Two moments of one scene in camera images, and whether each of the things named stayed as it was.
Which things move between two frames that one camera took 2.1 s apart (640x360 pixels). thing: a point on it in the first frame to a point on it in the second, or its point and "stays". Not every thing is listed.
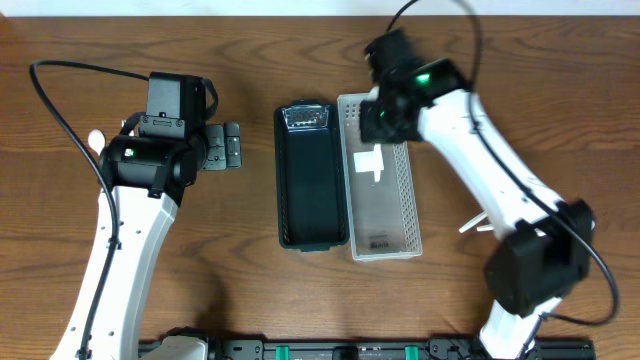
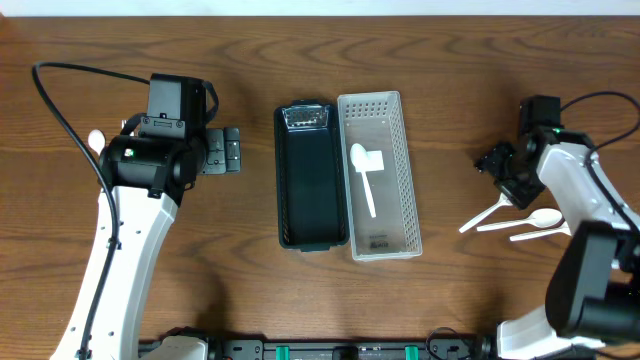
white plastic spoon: [378, 162] to [358, 155]
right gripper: [368, 131] to [493, 161]
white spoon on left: [96, 140] stays
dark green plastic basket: [311, 196] stays
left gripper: [220, 146] stays
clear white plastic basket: [382, 214] stays
